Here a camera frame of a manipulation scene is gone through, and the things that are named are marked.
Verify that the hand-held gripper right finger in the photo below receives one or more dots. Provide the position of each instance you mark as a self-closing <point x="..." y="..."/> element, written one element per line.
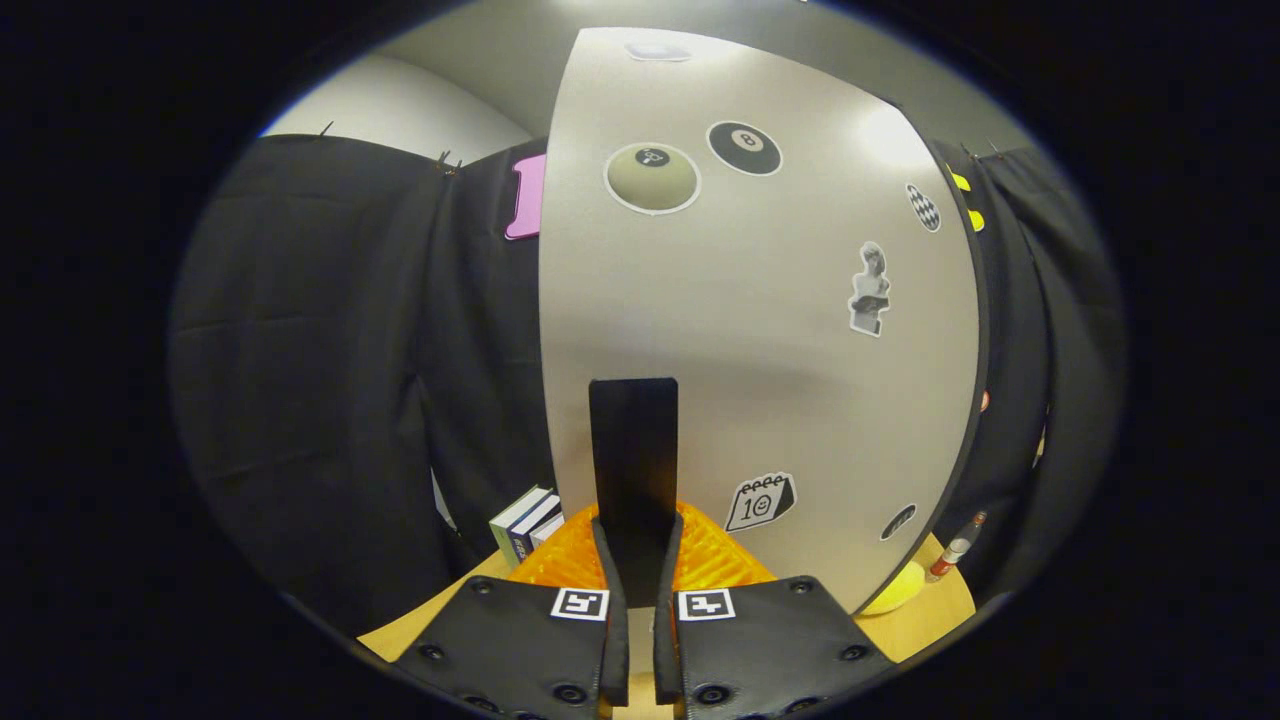
<point x="667" y="650"/>

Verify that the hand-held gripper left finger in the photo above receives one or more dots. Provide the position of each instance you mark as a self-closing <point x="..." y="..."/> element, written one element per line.
<point x="617" y="650"/>

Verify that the beige shoe cabinet door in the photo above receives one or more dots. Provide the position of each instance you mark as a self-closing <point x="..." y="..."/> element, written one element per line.
<point x="780" y="380"/>

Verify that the dark grey shoe cabinet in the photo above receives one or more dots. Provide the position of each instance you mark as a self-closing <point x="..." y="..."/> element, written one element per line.
<point x="984" y="340"/>

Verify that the white grey book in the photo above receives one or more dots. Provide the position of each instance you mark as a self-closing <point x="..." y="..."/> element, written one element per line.
<point x="551" y="530"/>

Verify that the yellow corn toy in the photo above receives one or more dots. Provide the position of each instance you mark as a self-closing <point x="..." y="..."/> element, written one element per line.
<point x="900" y="592"/>

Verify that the small red capped bottle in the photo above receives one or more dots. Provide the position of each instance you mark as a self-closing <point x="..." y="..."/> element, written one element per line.
<point x="950" y="555"/>

